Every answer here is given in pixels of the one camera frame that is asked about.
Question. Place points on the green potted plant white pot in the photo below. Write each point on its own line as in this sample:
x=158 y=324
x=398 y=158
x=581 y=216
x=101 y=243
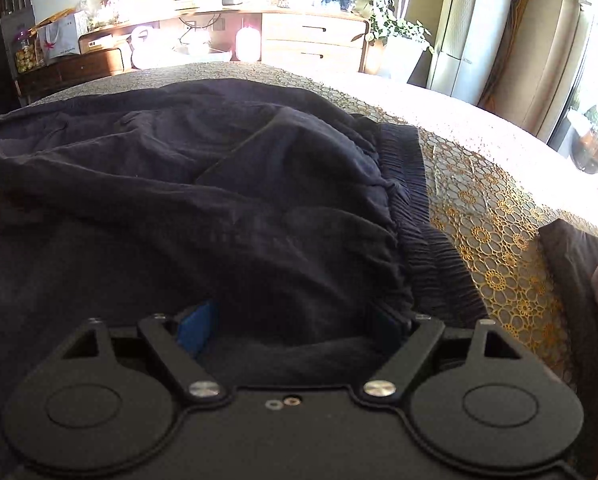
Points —
x=394 y=25

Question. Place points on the brown cushion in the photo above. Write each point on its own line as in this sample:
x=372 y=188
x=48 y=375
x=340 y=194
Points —
x=569 y=285

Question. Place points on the pale pink lantern lamp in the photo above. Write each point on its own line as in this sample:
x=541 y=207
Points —
x=249 y=45

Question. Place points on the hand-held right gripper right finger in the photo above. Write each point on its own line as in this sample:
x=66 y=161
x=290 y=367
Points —
x=384 y=332

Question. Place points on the white round ornament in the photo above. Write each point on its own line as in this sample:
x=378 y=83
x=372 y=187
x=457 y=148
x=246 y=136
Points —
x=143 y=50

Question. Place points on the white gift bag red print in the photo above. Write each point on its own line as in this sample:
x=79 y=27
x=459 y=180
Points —
x=64 y=37

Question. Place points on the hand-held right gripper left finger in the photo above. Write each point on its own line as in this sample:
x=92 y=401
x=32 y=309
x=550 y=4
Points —
x=195 y=330

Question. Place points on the beige curtain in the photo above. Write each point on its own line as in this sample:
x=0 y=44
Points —
x=544 y=35

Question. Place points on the light wooden drawer cabinet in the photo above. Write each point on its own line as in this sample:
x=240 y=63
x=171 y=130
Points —
x=304 y=35

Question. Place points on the white tower air conditioner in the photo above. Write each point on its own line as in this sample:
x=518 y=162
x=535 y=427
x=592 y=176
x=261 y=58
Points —
x=466 y=25

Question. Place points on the gold floral patterned cover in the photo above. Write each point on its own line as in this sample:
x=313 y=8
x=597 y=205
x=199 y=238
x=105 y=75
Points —
x=504 y=220

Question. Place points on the snack jar purple lid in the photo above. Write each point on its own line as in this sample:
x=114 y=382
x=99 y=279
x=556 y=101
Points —
x=25 y=55

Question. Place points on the low dark wooden cabinet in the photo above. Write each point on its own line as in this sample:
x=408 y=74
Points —
x=69 y=72

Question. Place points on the dark navy pants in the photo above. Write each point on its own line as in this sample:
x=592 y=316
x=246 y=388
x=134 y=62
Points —
x=229 y=210

